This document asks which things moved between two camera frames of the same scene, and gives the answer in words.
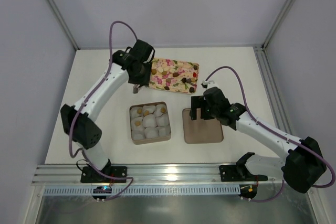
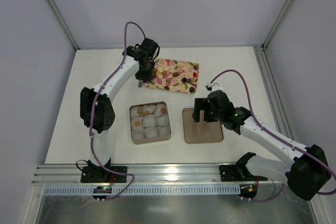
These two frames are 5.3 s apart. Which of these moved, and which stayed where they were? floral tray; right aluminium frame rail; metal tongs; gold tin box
Moved: metal tongs
Stayed: right aluminium frame rail; floral tray; gold tin box
